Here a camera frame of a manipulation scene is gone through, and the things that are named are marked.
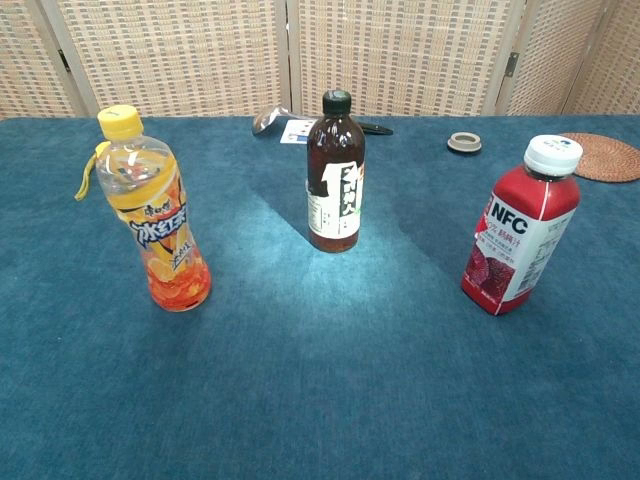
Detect iced tea bottle yellow cap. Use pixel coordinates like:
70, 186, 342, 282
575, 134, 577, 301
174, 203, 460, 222
96, 105, 213, 313

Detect red NFC juice bottle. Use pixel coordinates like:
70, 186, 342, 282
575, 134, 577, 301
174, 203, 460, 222
460, 134, 584, 317

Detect dark tea bottle black cap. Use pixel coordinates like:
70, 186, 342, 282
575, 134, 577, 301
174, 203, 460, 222
305, 89, 367, 254

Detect white card red blue print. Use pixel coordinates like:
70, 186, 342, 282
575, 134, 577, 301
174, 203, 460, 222
279, 118, 318, 146

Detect blue table cloth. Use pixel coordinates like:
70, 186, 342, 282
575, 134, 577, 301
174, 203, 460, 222
0, 115, 640, 480

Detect grey round lid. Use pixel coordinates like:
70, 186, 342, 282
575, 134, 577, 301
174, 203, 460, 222
446, 131, 484, 156

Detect woven folding screen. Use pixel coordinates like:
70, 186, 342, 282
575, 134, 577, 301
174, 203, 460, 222
0, 0, 640, 120

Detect round woven rattan coaster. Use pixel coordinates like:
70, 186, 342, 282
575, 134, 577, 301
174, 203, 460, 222
556, 131, 640, 184

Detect metal ladle black handle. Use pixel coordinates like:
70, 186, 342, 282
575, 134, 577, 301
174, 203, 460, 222
251, 105, 394, 138

